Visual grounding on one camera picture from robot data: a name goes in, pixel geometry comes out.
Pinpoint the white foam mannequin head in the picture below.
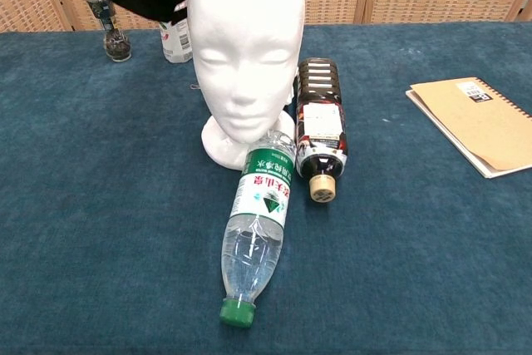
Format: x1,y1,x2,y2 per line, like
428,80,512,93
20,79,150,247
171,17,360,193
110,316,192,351
186,0,306,171

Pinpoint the glass pepper grinder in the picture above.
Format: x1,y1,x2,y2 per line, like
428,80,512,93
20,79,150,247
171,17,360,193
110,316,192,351
86,0,132,62

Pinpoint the dark drink bottle beige cap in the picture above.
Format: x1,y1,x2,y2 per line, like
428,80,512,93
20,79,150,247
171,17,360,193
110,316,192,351
293,57,347,205

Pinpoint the clear water bottle green cap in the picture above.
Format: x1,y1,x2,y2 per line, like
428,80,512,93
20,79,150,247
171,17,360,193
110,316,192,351
219,130,297,328

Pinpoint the brown spiral notebook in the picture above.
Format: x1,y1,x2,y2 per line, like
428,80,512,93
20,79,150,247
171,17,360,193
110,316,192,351
405,76,532,180

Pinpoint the blue tablecloth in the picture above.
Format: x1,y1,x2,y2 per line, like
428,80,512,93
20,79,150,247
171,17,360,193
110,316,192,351
0,21,532,355

